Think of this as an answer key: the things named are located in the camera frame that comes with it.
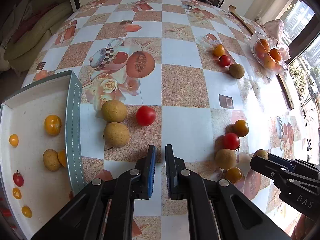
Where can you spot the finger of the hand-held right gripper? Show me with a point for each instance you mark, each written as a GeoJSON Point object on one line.
{"type": "Point", "coordinates": [280, 158]}
{"type": "Point", "coordinates": [265, 166]}

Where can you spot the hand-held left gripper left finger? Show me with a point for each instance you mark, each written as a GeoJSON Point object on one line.
{"type": "Point", "coordinates": [152, 172]}

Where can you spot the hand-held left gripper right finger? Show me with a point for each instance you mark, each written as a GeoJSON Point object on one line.
{"type": "Point", "coordinates": [168, 177]}

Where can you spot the tan round longan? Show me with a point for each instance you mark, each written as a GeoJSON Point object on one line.
{"type": "Point", "coordinates": [236, 70]}
{"type": "Point", "coordinates": [51, 160]}
{"type": "Point", "coordinates": [116, 134]}
{"type": "Point", "coordinates": [225, 158]}
{"type": "Point", "coordinates": [114, 111]}
{"type": "Point", "coordinates": [260, 153]}

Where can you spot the red cherry tomato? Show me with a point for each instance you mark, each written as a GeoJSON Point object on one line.
{"type": "Point", "coordinates": [146, 115]}
{"type": "Point", "coordinates": [18, 178]}
{"type": "Point", "coordinates": [224, 60]}
{"type": "Point", "coordinates": [231, 141]}

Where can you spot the yellow cherry tomato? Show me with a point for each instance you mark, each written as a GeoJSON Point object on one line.
{"type": "Point", "coordinates": [13, 140]}
{"type": "Point", "coordinates": [52, 125]}
{"type": "Point", "coordinates": [233, 175]}
{"type": "Point", "coordinates": [16, 193]}
{"type": "Point", "coordinates": [218, 50]}
{"type": "Point", "coordinates": [26, 211]}

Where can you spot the grey rimmed white tray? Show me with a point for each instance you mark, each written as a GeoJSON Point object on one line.
{"type": "Point", "coordinates": [37, 100]}

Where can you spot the person's right hand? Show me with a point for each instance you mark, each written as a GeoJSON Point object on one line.
{"type": "Point", "coordinates": [303, 228]}

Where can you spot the dark orange cherry tomato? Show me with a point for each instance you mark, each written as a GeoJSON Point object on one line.
{"type": "Point", "coordinates": [241, 128]}

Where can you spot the clear glass bowl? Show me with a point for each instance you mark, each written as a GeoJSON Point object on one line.
{"type": "Point", "coordinates": [282, 67]}

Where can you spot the orange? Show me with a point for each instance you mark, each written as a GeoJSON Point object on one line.
{"type": "Point", "coordinates": [269, 63]}
{"type": "Point", "coordinates": [260, 53]}
{"type": "Point", "coordinates": [275, 54]}
{"type": "Point", "coordinates": [264, 45]}

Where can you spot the glass window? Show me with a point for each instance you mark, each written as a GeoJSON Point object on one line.
{"type": "Point", "coordinates": [307, 42]}

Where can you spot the pink cloth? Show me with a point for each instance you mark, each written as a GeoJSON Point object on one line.
{"type": "Point", "coordinates": [273, 27]}

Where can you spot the white curtain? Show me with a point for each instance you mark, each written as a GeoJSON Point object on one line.
{"type": "Point", "coordinates": [270, 2]}

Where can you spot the beige sofa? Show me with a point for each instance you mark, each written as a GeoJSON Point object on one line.
{"type": "Point", "coordinates": [37, 22]}

